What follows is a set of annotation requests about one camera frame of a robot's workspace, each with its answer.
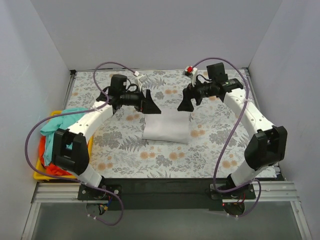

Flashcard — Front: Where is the white t shirt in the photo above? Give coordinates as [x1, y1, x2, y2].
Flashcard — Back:
[142, 109, 190, 144]

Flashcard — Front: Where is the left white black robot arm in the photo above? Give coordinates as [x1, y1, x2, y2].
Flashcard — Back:
[51, 72, 161, 200]

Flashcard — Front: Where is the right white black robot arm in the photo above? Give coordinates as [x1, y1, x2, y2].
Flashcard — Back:
[177, 63, 288, 199]

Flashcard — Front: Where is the floral table cloth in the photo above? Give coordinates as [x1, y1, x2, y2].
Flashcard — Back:
[67, 70, 250, 178]

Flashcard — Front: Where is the teal t shirt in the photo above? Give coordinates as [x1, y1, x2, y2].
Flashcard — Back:
[38, 113, 84, 167]

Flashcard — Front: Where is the orange t shirt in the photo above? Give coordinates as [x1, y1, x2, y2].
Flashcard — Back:
[38, 136, 71, 177]

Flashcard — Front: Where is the yellow plastic bin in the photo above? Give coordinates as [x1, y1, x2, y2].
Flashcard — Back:
[33, 109, 94, 181]

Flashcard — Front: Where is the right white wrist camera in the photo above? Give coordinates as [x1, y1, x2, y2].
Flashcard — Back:
[183, 66, 198, 86]

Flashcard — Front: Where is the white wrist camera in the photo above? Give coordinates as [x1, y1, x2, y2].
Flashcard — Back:
[183, 66, 198, 86]
[133, 71, 148, 92]

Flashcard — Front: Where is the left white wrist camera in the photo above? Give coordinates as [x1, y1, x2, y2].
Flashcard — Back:
[133, 71, 148, 92]

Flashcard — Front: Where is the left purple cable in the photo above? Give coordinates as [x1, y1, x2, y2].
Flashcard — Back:
[24, 61, 141, 226]

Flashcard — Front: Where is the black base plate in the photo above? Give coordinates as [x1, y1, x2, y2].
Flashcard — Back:
[77, 177, 257, 211]

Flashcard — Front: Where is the aluminium frame rail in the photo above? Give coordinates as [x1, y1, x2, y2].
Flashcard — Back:
[32, 181, 300, 203]

